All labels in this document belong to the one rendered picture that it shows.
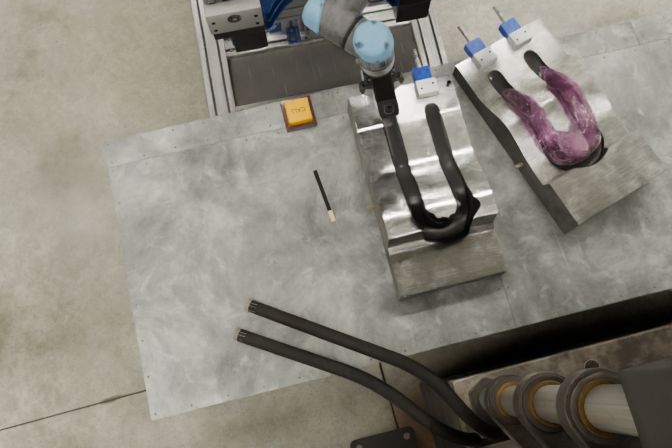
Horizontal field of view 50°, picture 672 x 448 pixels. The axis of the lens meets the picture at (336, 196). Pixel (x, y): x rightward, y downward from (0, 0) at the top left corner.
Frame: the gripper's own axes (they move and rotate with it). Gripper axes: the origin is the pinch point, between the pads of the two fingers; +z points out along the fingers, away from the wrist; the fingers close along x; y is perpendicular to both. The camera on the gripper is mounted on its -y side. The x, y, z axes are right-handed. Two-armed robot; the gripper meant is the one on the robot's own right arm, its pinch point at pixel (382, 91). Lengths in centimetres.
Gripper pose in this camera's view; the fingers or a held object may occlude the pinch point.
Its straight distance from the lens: 172.7
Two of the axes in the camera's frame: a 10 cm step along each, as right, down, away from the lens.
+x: -9.6, 2.6, 0.8
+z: 1.0, 0.9, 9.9
